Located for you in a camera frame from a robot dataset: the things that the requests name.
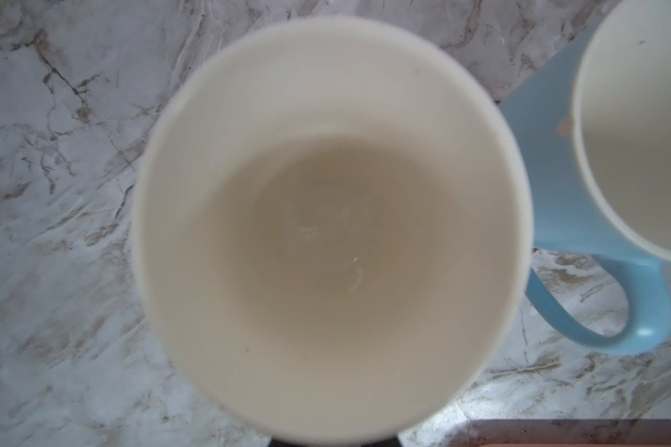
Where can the cream mug blue handle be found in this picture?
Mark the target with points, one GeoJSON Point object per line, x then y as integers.
{"type": "Point", "coordinates": [594, 128]}

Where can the cream mug pink handle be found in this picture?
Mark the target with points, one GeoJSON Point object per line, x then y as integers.
{"type": "Point", "coordinates": [331, 230]}

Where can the pink rectangular tray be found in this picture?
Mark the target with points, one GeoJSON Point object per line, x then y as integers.
{"type": "Point", "coordinates": [589, 432]}

